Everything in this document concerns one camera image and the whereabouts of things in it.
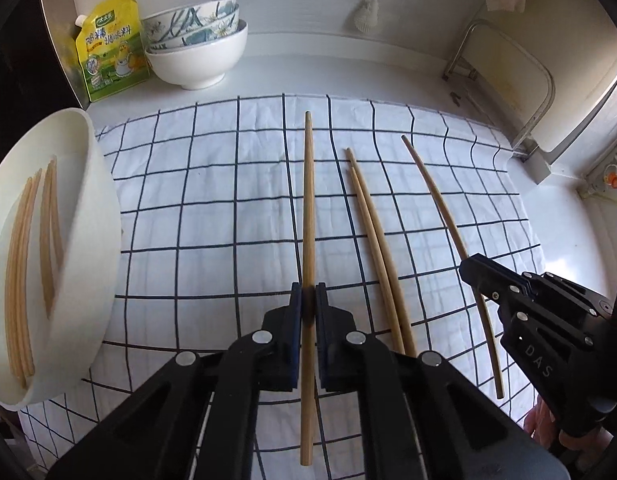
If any plain white bowl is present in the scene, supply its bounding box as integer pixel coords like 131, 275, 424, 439
145, 20, 249, 90

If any white hanging brush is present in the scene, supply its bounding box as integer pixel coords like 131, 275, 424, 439
353, 0, 379, 35

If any white checked cloth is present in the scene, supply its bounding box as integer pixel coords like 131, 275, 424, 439
18, 93, 547, 480

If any large white plate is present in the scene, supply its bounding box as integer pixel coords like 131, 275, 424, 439
0, 108, 121, 411

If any floral patterned bowl lower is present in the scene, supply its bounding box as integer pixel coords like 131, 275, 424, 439
143, 1, 241, 53

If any floral patterned bowl upper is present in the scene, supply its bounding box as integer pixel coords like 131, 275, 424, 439
140, 0, 239, 47

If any floral patterned bowl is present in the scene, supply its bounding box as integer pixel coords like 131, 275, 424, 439
143, 1, 241, 53
140, 0, 239, 47

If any metal dish rack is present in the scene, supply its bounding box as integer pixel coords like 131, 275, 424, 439
442, 18, 556, 152

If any yellow seasoning pouch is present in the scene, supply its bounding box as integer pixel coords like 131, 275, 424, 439
75, 0, 150, 103

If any wooden chopstick in plate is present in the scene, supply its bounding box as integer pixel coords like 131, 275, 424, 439
13, 172, 39, 388
5, 177, 33, 388

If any person's right hand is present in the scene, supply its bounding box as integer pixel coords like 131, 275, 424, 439
522, 398, 615, 470

